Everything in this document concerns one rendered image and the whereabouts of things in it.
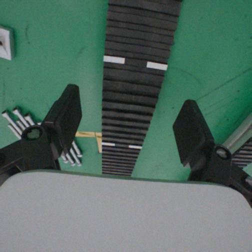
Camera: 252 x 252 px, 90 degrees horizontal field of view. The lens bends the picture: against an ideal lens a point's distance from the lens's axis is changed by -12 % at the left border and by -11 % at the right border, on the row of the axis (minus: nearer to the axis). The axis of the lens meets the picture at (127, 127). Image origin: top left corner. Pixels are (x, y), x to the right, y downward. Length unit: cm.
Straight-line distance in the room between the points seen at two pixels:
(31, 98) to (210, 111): 23
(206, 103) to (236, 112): 5
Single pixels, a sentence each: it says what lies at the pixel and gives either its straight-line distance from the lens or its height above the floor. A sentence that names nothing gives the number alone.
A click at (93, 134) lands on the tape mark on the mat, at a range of 22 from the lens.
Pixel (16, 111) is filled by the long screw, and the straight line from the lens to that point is 23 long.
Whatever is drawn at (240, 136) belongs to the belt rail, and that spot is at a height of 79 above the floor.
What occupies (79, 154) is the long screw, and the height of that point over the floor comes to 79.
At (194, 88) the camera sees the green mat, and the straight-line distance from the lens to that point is 18.
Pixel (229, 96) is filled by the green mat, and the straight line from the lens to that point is 20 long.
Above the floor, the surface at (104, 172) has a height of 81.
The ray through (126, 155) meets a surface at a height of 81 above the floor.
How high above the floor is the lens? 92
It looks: 44 degrees down
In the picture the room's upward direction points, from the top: 177 degrees counter-clockwise
